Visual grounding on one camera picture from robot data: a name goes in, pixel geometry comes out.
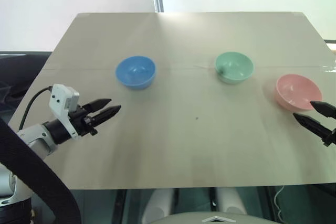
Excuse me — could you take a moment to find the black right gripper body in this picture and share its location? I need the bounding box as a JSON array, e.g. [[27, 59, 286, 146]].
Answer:
[[323, 127, 336, 147]]

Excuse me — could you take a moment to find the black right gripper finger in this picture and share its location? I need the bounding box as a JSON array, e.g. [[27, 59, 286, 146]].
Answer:
[[310, 101, 336, 119], [292, 113, 332, 138]]

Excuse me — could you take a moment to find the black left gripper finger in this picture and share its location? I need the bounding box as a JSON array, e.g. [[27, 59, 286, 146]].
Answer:
[[83, 98, 113, 113], [89, 105, 122, 126]]

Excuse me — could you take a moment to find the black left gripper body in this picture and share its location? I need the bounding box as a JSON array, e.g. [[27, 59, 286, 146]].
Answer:
[[68, 104, 98, 137]]

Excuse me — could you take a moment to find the pink plastic bowl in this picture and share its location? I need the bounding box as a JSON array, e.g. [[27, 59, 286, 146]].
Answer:
[[275, 73, 323, 111]]

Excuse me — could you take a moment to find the blue plastic bowl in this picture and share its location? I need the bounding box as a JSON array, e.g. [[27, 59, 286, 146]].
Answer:
[[115, 55, 158, 90]]

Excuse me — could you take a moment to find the dark furniture piece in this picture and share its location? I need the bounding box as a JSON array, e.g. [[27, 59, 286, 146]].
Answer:
[[0, 50, 55, 141]]

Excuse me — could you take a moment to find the green plastic bowl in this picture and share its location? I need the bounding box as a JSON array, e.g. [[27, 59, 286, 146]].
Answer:
[[214, 51, 255, 86]]

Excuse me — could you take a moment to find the white rounded robot leg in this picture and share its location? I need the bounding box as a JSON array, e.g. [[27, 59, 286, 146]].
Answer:
[[143, 187, 176, 218], [216, 187, 248, 216]]

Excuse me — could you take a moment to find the grey robot torso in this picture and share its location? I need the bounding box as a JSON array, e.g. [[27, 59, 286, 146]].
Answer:
[[146, 210, 274, 224]]

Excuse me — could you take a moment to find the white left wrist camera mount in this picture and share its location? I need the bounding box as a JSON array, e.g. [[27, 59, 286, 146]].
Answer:
[[49, 83, 80, 140]]

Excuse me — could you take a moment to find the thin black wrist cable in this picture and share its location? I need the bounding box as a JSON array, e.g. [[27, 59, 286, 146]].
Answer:
[[17, 87, 53, 132]]

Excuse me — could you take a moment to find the thick black cable sleeve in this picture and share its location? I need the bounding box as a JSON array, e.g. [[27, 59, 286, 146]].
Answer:
[[0, 117, 81, 224]]

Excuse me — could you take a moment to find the thin white cable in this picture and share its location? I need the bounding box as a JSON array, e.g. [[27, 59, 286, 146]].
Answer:
[[272, 185, 286, 218]]

